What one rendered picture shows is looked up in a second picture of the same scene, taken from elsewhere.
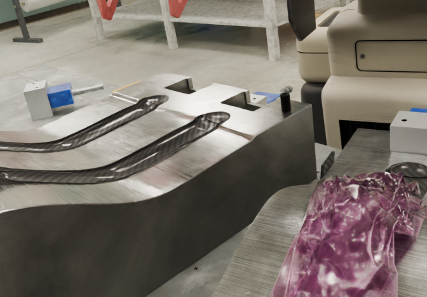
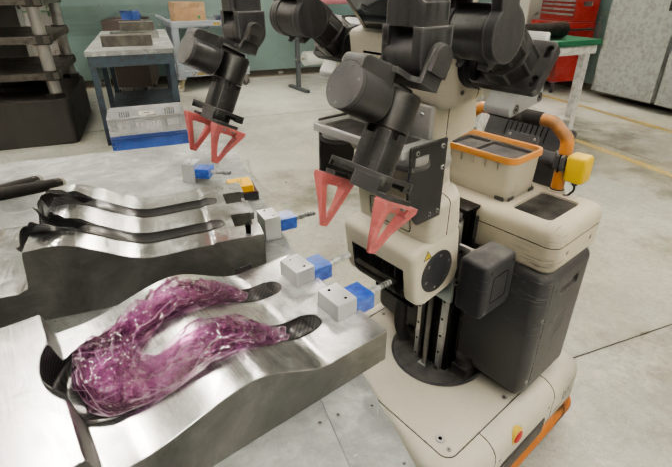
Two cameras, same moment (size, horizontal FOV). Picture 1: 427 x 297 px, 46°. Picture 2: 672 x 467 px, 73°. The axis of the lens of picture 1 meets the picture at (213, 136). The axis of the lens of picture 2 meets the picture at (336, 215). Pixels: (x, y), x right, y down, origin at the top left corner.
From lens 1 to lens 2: 0.52 m
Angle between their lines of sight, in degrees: 15
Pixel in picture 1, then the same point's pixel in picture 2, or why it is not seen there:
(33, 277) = (72, 275)
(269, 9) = (483, 117)
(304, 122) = (256, 242)
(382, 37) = not seen: hidden behind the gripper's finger
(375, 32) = not seen: hidden behind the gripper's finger
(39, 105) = (188, 174)
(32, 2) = (310, 59)
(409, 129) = (285, 265)
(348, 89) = (358, 224)
